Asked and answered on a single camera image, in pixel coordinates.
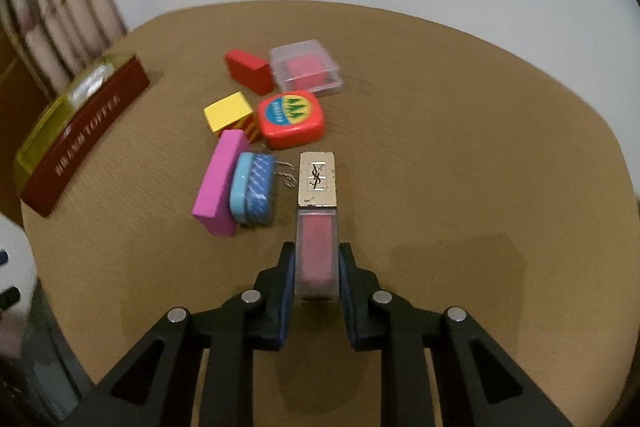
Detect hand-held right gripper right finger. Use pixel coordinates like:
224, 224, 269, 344
337, 242, 576, 427

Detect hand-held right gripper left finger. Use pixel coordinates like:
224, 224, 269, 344
60, 241, 297, 427

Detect pink lip gloss gold cap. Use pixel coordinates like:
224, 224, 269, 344
294, 151, 341, 304

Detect blue keychain tin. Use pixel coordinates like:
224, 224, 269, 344
229, 147, 298, 228

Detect pink wooden block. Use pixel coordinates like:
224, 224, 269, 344
192, 129, 251, 239

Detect red round-cornered tin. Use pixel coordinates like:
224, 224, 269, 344
256, 91, 326, 150

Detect yellow striped wooden block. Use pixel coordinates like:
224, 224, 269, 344
203, 91, 261, 146

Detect red wooden block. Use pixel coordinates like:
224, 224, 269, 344
223, 49, 274, 96

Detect red tin box gold inside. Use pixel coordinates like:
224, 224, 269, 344
14, 51, 151, 219

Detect small clear box pink insert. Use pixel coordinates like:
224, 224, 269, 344
268, 39, 345, 98

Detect brown wooden cabinet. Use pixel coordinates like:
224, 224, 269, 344
0, 32, 53, 212

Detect patterned beige curtain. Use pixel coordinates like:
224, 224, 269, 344
0, 0, 128, 100

